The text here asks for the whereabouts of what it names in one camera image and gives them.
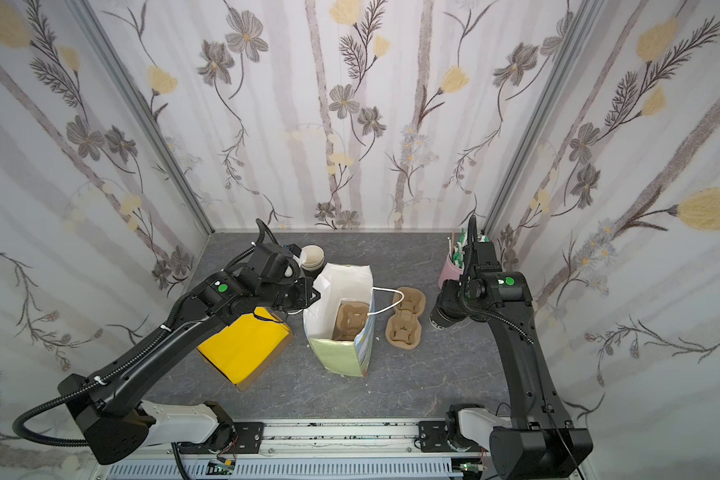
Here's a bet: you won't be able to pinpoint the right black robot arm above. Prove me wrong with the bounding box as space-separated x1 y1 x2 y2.
430 217 593 479

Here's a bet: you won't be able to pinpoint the yellow napkins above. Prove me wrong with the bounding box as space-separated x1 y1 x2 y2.
197 307 292 385

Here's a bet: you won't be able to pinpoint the green white paper bag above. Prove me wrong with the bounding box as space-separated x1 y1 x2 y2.
303 263 405 377

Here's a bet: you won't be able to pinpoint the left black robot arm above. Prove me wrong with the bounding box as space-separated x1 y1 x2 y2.
12 221 320 465

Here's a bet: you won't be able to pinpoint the green white wrapped straws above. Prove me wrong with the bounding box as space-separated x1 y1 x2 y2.
448 229 468 268

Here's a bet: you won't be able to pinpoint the black paper coffee cup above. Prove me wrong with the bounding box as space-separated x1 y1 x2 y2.
430 308 459 330

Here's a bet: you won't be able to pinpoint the brown pulp cup carrier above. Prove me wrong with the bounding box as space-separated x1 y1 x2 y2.
385 287 426 350
332 301 370 341

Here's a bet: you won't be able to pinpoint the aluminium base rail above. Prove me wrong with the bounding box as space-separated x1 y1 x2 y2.
87 418 501 479

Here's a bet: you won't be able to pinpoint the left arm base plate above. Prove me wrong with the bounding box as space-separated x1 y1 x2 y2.
230 422 265 455

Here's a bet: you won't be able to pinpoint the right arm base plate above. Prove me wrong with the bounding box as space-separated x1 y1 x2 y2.
414 420 455 453

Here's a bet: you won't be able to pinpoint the pink straw holder cup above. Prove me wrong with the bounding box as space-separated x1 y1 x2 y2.
437 255 463 289

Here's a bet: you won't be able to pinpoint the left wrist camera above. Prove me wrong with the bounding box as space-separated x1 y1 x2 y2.
278 244 303 267

